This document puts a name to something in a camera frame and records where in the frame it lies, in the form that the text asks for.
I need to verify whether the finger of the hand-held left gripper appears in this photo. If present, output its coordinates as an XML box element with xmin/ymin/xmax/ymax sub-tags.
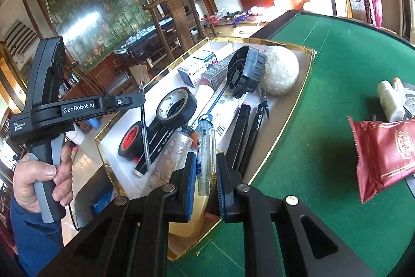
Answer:
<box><xmin>104</xmin><ymin>94</ymin><xmax>145</xmax><ymax>113</ymax></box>

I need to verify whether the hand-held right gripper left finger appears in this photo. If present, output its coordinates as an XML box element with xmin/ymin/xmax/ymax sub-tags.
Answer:
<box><xmin>37</xmin><ymin>153</ymin><xmax>198</xmax><ymax>277</ymax></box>

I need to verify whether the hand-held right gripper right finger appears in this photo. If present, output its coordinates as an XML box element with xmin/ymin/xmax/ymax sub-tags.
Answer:
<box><xmin>216</xmin><ymin>152</ymin><xmax>378</xmax><ymax>277</ymax></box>

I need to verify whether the floral hand cream tube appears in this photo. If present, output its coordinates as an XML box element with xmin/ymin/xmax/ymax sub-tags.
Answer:
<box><xmin>143</xmin><ymin>126</ymin><xmax>199</xmax><ymax>200</ymax></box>

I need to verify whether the long grey carton box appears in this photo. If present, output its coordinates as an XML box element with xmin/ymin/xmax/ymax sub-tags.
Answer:
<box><xmin>198</xmin><ymin>59</ymin><xmax>234</xmax><ymax>87</ymax></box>

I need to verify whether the gold-edged white cardboard tray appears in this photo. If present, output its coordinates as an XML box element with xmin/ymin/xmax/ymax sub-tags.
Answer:
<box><xmin>94</xmin><ymin>36</ymin><xmax>316</xmax><ymax>261</ymax></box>

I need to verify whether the white fluffy ball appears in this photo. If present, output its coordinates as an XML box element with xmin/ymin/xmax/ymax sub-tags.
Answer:
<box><xmin>260</xmin><ymin>45</ymin><xmax>299</xmax><ymax>96</ymax></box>

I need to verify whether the large red foil packet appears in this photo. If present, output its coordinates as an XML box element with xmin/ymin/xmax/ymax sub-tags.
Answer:
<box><xmin>347</xmin><ymin>116</ymin><xmax>415</xmax><ymax>204</ymax></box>

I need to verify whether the person's left forearm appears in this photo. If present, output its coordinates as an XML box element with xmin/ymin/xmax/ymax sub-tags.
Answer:
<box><xmin>9</xmin><ymin>196</ymin><xmax>65</xmax><ymax>277</ymax></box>

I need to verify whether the person's left hand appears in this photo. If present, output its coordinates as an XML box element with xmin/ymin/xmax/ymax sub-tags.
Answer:
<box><xmin>13</xmin><ymin>142</ymin><xmax>74</xmax><ymax>215</ymax></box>

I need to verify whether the low wooden armchair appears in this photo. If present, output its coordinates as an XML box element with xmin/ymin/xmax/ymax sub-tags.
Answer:
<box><xmin>70</xmin><ymin>61</ymin><xmax>130</xmax><ymax>96</ymax></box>

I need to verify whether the white plastic bucket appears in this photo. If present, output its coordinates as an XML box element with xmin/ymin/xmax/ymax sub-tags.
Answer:
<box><xmin>66</xmin><ymin>129</ymin><xmax>86</xmax><ymax>145</ymax></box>

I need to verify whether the black marker with red ends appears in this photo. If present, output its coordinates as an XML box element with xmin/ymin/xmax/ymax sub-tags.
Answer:
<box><xmin>134</xmin><ymin>126</ymin><xmax>176</xmax><ymax>178</ymax></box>

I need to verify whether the long black marker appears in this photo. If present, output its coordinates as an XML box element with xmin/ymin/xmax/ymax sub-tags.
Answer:
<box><xmin>139</xmin><ymin>121</ymin><xmax>184</xmax><ymax>167</ymax></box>

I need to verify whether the black tape roll red core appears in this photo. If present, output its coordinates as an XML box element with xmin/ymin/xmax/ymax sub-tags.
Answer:
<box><xmin>117</xmin><ymin>121</ymin><xmax>145</xmax><ymax>161</ymax></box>

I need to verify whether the dark game table with tiles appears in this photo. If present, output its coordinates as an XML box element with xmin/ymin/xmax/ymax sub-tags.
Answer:
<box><xmin>113</xmin><ymin>13</ymin><xmax>195</xmax><ymax>67</ymax></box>

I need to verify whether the black pen with white print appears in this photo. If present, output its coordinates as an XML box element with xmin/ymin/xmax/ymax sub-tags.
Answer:
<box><xmin>238</xmin><ymin>102</ymin><xmax>270</xmax><ymax>174</ymax></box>

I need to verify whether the blue white medicine box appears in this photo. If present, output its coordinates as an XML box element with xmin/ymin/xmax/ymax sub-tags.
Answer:
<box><xmin>177</xmin><ymin>50</ymin><xmax>218</xmax><ymax>87</ymax></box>

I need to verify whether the long white blue box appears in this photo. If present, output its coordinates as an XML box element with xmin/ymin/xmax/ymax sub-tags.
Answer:
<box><xmin>191</xmin><ymin>82</ymin><xmax>248</xmax><ymax>136</ymax></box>

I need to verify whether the white squeeze bottle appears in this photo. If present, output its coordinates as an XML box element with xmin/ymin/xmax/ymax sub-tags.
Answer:
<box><xmin>194</xmin><ymin>84</ymin><xmax>215</xmax><ymax>104</ymax></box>

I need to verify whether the dark wooden armchair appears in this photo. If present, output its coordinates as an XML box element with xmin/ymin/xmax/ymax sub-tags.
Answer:
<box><xmin>142</xmin><ymin>0</ymin><xmax>211</xmax><ymax>70</ymax></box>

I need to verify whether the large flower painting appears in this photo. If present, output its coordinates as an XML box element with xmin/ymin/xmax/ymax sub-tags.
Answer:
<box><xmin>32</xmin><ymin>0</ymin><xmax>156</xmax><ymax>67</ymax></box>

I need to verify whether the small black fan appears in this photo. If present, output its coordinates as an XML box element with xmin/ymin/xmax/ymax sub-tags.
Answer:
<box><xmin>225</xmin><ymin>46</ymin><xmax>267</xmax><ymax>99</ymax></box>

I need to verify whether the low wooden TV cabinet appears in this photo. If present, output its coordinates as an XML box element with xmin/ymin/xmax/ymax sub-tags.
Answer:
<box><xmin>203</xmin><ymin>12</ymin><xmax>271</xmax><ymax>37</ymax></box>

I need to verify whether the white plastic bottle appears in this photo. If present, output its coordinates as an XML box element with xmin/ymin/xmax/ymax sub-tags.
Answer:
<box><xmin>377</xmin><ymin>80</ymin><xmax>405</xmax><ymax>122</ymax></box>

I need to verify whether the striped wall hanging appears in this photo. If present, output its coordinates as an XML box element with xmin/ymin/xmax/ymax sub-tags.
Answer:
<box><xmin>3</xmin><ymin>20</ymin><xmax>39</xmax><ymax>49</ymax></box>

